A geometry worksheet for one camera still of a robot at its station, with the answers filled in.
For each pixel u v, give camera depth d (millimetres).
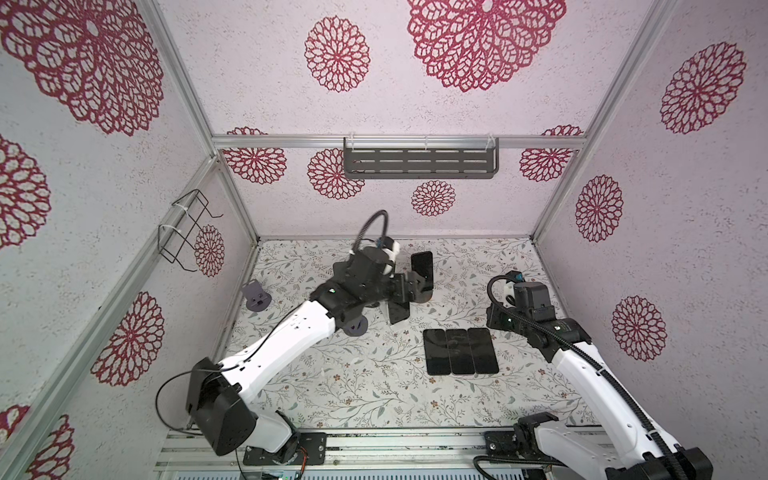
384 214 594
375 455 733
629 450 403
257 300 973
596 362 480
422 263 930
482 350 904
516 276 700
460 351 900
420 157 941
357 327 901
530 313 583
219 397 390
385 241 644
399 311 1021
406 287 639
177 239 749
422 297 1001
